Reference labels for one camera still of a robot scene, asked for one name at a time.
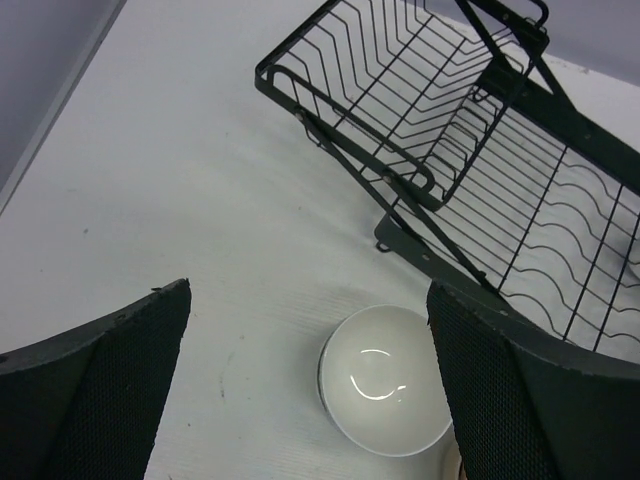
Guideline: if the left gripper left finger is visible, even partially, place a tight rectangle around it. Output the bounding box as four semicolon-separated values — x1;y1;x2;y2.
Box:
1;279;192;479

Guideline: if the white bowl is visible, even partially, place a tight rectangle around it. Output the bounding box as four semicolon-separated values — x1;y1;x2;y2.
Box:
323;305;452;458
316;337;331;417

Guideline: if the plain tan bowl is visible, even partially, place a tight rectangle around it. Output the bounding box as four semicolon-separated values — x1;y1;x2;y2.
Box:
440;441;467;480

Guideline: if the black wire dish rack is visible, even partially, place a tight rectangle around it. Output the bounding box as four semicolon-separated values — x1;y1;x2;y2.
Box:
255;1;639;362

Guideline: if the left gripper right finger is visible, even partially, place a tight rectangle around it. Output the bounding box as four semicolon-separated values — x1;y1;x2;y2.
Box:
426;279;639;479

